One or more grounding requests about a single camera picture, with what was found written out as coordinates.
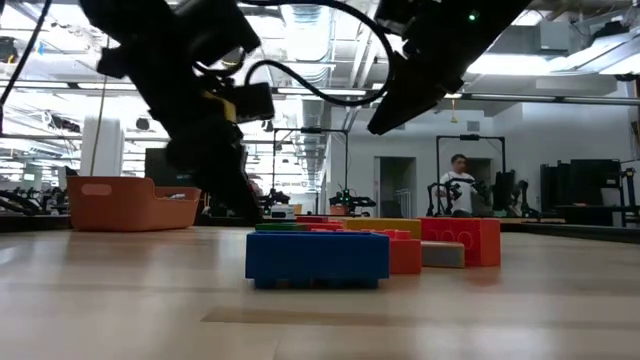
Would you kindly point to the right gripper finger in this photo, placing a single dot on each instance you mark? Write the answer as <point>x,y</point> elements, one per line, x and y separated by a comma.
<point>405,107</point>

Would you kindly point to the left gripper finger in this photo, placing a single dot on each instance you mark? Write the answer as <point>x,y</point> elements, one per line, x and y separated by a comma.
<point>220,170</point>

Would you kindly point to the orange plastic bin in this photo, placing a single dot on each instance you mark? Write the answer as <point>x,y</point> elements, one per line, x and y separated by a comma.
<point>125,205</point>

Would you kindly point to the red hollow long brick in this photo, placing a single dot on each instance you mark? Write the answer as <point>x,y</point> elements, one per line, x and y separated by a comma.
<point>320,223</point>

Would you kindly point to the yellow rectangular block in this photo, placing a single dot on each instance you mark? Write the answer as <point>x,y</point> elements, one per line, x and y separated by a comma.
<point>385,226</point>

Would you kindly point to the blue long brick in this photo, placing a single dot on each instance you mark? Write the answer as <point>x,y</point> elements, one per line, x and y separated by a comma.
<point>315,257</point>

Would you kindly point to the red-orange long studded brick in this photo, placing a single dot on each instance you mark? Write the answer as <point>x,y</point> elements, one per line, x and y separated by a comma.
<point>465,241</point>

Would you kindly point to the orange long studded brick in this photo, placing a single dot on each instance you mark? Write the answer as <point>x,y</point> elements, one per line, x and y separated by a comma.
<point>405,255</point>

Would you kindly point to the printed wooden plank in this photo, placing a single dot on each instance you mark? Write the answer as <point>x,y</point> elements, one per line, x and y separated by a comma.
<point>442,254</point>

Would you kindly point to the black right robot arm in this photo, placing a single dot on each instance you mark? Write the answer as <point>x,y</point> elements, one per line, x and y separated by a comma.
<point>500,10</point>

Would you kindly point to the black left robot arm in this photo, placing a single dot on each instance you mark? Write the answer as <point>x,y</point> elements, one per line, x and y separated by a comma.
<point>150,20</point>

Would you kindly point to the background black robot arm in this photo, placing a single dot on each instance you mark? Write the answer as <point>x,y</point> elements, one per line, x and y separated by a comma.
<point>352,201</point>
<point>275,197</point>

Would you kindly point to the round black ceiling lamp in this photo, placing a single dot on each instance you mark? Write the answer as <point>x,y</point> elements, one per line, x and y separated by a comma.
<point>142,123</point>

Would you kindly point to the black monitor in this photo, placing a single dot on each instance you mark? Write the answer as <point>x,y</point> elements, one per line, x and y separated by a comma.
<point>155,170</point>

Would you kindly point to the black gantry stand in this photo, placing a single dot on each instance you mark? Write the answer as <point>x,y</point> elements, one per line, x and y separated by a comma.
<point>310,130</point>
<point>470,137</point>

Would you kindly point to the small white device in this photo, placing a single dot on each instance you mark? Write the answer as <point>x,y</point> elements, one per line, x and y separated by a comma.
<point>282,211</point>

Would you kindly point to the person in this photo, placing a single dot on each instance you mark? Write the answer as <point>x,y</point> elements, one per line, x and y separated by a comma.
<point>457,185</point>

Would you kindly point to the white column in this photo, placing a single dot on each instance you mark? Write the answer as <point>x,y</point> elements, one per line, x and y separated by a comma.
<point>102,145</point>

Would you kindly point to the grey ceiling unit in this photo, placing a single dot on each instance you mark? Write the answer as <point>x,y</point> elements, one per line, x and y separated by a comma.
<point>555,35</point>

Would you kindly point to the small orange box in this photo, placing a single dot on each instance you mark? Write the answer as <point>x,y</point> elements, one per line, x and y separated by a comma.
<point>340,210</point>

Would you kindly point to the black cabinet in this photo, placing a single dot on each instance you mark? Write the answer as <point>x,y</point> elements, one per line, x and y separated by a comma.
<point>580,182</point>

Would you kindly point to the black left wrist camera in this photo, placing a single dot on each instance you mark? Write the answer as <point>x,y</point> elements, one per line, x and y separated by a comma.
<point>255,102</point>

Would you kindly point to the silver ventilation duct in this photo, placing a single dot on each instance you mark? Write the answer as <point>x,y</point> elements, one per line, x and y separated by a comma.
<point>307,30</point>

